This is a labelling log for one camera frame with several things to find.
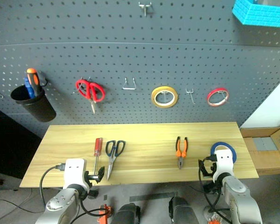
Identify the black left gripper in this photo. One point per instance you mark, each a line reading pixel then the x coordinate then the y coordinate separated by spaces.
pixel 92 177

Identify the orange and black screwdriver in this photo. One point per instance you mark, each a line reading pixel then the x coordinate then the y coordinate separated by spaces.
pixel 33 78

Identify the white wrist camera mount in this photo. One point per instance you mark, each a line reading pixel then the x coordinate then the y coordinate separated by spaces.
pixel 74 170
pixel 224 163

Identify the orange plastic part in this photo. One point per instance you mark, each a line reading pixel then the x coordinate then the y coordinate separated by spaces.
pixel 215 218
pixel 105 212

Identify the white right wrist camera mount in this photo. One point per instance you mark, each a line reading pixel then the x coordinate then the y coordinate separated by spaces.
pixel 224 163

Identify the black cup holder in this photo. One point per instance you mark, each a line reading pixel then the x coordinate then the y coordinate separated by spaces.
pixel 37 107

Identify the yellow tape roll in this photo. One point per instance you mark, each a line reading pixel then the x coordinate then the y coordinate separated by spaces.
pixel 155 101

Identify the open brown cardboard box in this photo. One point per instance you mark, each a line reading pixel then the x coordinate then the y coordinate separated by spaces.
pixel 263 158

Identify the black and blue scissors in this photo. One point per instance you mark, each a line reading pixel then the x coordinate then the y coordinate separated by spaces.
pixel 111 161

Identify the grey metal pegboard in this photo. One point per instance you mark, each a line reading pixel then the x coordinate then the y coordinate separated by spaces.
pixel 130 58

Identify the dark rounded shape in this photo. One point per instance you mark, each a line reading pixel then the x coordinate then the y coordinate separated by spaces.
pixel 127 214
pixel 180 211

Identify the blue tape roll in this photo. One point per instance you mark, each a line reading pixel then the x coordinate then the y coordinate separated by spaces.
pixel 234 154

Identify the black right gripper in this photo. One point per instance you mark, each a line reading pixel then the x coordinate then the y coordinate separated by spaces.
pixel 212 170

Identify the red tape roll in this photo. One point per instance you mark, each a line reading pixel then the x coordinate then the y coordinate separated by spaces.
pixel 210 101

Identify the silver double metal hook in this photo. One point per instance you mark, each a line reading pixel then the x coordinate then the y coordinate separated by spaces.
pixel 144 6

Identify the silver long prong hook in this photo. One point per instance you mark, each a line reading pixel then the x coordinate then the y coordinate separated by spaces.
pixel 189 91

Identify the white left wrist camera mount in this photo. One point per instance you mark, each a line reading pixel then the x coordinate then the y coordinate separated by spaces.
pixel 74 170

